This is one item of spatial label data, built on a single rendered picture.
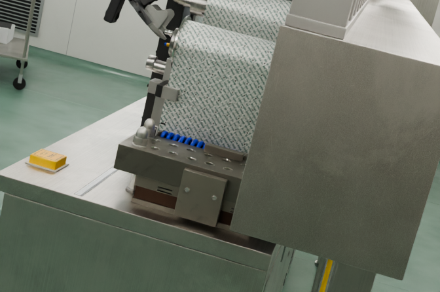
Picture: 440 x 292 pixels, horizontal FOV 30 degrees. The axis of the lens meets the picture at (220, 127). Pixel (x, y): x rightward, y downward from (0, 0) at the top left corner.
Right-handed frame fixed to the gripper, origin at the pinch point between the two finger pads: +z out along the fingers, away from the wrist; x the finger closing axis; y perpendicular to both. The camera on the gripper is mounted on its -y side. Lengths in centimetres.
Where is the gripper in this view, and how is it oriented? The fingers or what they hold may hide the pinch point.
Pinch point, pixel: (162, 35)
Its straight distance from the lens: 207.2
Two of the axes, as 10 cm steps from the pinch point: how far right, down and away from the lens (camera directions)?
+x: 2.0, -1.8, 9.6
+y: 7.9, -5.6, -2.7
